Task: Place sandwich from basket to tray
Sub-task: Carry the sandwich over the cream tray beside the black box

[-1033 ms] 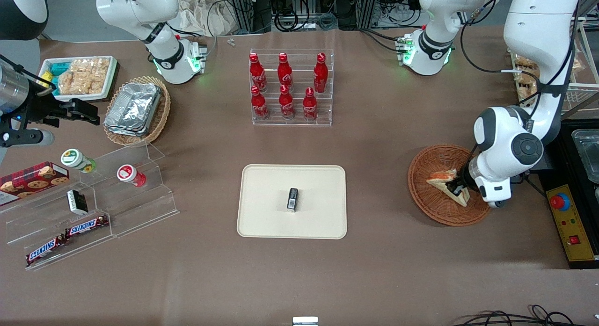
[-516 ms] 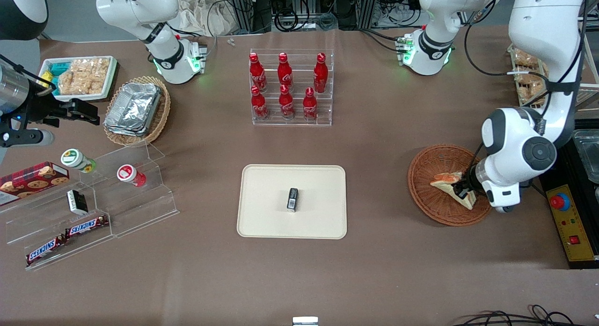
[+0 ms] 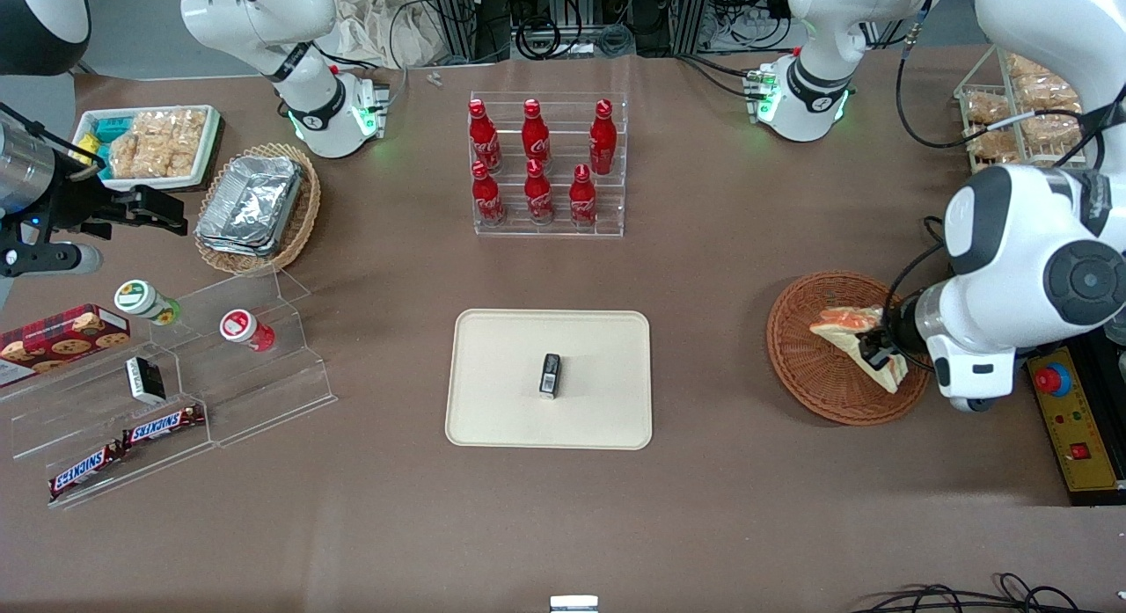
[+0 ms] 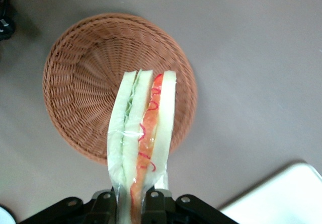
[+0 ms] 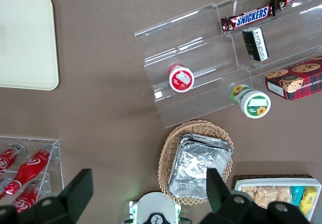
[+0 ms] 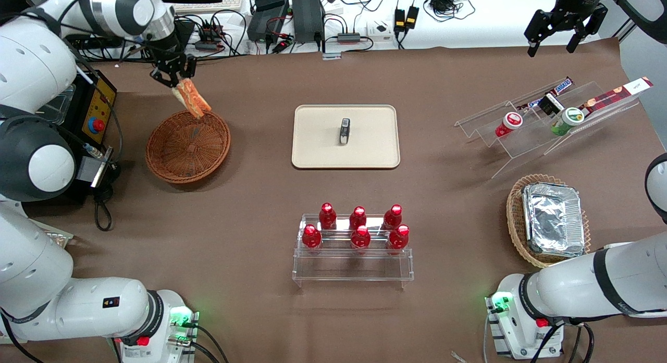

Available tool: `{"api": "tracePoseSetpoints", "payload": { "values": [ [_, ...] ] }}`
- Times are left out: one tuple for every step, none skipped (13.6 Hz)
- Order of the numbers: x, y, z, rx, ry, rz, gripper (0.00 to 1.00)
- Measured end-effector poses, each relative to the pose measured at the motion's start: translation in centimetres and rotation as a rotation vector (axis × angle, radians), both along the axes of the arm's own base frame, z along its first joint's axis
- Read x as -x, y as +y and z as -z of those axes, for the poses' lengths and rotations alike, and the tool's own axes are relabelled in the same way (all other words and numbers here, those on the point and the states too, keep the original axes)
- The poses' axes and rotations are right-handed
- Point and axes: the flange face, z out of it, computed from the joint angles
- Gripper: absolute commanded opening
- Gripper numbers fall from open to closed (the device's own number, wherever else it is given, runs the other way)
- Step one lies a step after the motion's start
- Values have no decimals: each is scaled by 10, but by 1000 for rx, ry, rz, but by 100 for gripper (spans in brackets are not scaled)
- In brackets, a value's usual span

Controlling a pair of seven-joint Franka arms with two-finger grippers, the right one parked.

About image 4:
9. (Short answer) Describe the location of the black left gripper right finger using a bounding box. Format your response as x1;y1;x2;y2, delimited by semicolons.
142;188;177;224

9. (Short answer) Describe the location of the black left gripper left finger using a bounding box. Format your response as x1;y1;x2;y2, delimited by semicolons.
87;191;119;224

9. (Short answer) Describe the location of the triangle sandwich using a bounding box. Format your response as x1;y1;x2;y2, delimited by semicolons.
106;68;178;224

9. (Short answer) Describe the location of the cream plastic tray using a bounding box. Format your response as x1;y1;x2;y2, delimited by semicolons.
218;161;322;224

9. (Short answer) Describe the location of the round brown wicker basket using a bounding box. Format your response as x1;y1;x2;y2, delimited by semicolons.
42;13;198;167

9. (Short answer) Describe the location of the black cable with plug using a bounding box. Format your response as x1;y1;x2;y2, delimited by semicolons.
0;0;18;42

